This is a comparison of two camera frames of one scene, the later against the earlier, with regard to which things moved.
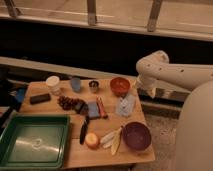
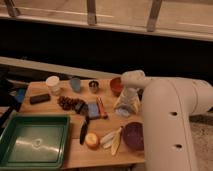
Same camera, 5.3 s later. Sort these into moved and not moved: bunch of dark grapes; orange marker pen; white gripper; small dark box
Moved: white gripper
Not moved: bunch of dark grapes; small dark box; orange marker pen
